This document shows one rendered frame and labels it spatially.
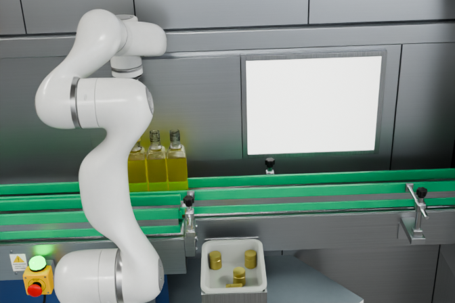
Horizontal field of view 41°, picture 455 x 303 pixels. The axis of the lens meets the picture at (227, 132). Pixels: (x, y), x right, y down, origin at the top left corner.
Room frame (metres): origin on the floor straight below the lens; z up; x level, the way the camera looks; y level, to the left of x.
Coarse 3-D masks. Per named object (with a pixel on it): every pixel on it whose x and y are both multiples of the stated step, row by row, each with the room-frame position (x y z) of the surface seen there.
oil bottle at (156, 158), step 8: (152, 152) 1.55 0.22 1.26; (160, 152) 1.55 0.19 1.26; (152, 160) 1.55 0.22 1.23; (160, 160) 1.55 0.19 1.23; (152, 168) 1.55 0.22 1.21; (160, 168) 1.55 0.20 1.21; (152, 176) 1.55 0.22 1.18; (160, 176) 1.55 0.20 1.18; (152, 184) 1.55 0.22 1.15; (160, 184) 1.55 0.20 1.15; (168, 184) 1.57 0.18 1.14
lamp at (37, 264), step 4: (36, 256) 1.39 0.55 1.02; (40, 256) 1.39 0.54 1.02; (32, 260) 1.37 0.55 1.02; (36, 260) 1.37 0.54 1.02; (40, 260) 1.37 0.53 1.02; (44, 260) 1.38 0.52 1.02; (32, 264) 1.36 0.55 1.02; (36, 264) 1.36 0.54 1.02; (40, 264) 1.37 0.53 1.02; (44, 264) 1.38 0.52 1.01; (32, 268) 1.36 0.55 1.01; (36, 268) 1.36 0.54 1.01; (40, 268) 1.36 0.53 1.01; (44, 268) 1.37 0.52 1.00
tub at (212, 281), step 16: (224, 240) 1.46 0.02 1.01; (240, 240) 1.45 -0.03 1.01; (256, 240) 1.45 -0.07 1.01; (208, 256) 1.44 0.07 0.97; (224, 256) 1.44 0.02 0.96; (240, 256) 1.44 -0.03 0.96; (208, 272) 1.38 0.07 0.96; (224, 272) 1.40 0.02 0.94; (256, 272) 1.40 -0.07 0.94; (208, 288) 1.25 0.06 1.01; (224, 288) 1.24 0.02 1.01; (240, 288) 1.24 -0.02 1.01; (256, 288) 1.24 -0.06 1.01
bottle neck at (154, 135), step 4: (152, 132) 1.58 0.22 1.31; (156, 132) 1.58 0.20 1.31; (152, 136) 1.56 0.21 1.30; (156, 136) 1.56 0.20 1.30; (152, 140) 1.56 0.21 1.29; (156, 140) 1.56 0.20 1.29; (152, 144) 1.56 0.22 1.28; (156, 144) 1.56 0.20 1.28; (152, 148) 1.56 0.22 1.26; (156, 148) 1.56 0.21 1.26
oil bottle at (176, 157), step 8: (168, 152) 1.55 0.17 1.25; (176, 152) 1.55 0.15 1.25; (184, 152) 1.56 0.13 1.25; (168, 160) 1.55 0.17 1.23; (176, 160) 1.55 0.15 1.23; (184, 160) 1.55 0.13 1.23; (168, 168) 1.55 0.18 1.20; (176, 168) 1.55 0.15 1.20; (184, 168) 1.55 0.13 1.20; (168, 176) 1.55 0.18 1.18; (176, 176) 1.55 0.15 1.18; (184, 176) 1.55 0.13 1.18; (176, 184) 1.55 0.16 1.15; (184, 184) 1.55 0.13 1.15
